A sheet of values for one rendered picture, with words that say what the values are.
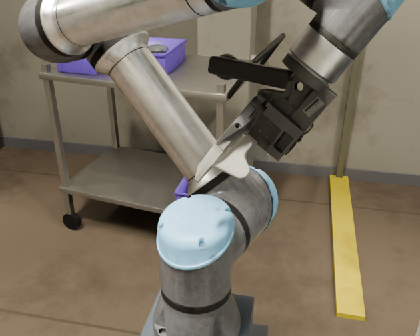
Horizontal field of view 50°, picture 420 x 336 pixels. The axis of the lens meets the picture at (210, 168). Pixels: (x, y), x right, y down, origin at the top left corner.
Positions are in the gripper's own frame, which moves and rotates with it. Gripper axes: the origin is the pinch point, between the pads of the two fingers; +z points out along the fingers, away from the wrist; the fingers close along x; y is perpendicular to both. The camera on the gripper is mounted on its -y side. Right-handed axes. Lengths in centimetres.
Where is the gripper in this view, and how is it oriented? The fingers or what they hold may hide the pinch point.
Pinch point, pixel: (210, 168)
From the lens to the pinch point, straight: 68.0
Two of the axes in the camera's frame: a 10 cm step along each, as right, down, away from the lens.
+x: 3.4, -1.9, 9.2
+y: 7.4, 6.6, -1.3
